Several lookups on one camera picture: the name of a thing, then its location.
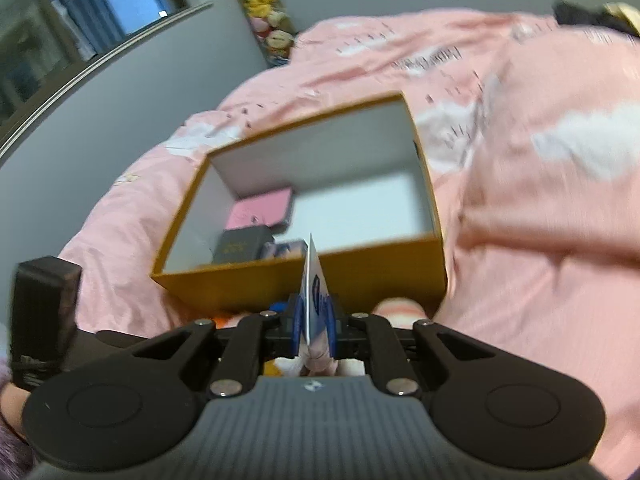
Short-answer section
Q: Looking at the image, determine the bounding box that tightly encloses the cream cloth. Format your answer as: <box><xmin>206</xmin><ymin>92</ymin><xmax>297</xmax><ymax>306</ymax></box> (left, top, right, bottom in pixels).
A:
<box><xmin>602</xmin><ymin>2</ymin><xmax>640</xmax><ymax>26</ymax></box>

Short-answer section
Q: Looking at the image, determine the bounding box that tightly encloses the clear tube of plush toys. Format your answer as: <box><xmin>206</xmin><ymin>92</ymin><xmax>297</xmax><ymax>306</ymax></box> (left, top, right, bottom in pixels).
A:
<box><xmin>215</xmin><ymin>0</ymin><xmax>302</xmax><ymax>69</ymax></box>

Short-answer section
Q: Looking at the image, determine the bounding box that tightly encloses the pink cloud print duvet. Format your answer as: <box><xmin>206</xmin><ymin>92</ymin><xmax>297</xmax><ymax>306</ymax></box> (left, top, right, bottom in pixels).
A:
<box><xmin>50</xmin><ymin>7</ymin><xmax>640</xmax><ymax>480</ymax></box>

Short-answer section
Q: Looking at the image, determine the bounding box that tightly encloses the dark clothes pile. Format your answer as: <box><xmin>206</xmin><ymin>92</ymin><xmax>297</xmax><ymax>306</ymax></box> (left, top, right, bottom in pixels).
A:
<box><xmin>552</xmin><ymin>0</ymin><xmax>640</xmax><ymax>37</ymax></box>

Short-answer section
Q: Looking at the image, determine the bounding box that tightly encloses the white tube with blue label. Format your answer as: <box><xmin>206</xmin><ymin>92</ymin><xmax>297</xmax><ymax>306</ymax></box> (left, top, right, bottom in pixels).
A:
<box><xmin>295</xmin><ymin>233</ymin><xmax>334</xmax><ymax>376</ymax></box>

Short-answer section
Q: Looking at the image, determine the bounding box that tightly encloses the blue printed packet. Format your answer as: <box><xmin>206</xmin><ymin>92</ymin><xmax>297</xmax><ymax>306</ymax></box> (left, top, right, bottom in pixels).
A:
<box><xmin>260</xmin><ymin>240</ymin><xmax>308</xmax><ymax>261</ymax></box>

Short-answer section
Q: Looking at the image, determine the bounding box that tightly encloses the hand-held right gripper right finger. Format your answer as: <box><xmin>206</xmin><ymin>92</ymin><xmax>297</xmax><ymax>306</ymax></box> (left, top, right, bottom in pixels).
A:
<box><xmin>325</xmin><ymin>295</ymin><xmax>506</xmax><ymax>396</ymax></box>

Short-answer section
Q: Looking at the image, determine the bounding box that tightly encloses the person's left forearm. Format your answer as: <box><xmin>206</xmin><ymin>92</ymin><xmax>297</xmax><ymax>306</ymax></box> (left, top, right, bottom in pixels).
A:
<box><xmin>0</xmin><ymin>360</ymin><xmax>37</xmax><ymax>480</ymax></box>

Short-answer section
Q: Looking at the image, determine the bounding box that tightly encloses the pink striped plush toy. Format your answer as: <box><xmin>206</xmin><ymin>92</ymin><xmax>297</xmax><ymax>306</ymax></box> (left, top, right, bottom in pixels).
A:
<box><xmin>372</xmin><ymin>297</ymin><xmax>434</xmax><ymax>331</ymax></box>

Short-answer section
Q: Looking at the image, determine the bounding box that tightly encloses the window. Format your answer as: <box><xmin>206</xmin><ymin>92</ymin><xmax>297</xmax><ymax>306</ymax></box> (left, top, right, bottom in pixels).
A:
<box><xmin>0</xmin><ymin>0</ymin><xmax>215</xmax><ymax>161</ymax></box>

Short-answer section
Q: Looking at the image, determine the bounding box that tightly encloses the pink box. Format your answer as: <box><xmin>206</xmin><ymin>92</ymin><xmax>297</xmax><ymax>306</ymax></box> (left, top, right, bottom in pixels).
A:
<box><xmin>225</xmin><ymin>187</ymin><xmax>295</xmax><ymax>234</ymax></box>

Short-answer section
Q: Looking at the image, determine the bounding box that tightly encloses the black box with gold print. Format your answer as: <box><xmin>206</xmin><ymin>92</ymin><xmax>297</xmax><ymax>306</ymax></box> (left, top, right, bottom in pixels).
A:
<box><xmin>212</xmin><ymin>226</ymin><xmax>275</xmax><ymax>264</ymax></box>

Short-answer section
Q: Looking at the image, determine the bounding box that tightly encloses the orange cardboard box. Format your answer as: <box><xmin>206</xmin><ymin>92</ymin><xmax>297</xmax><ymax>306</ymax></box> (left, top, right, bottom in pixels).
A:
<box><xmin>150</xmin><ymin>91</ymin><xmax>448</xmax><ymax>322</ymax></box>

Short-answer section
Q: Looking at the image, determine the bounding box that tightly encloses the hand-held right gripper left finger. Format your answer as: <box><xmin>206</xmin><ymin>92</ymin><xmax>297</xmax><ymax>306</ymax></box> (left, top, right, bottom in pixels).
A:
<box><xmin>97</xmin><ymin>300</ymin><xmax>306</xmax><ymax>398</ymax></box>

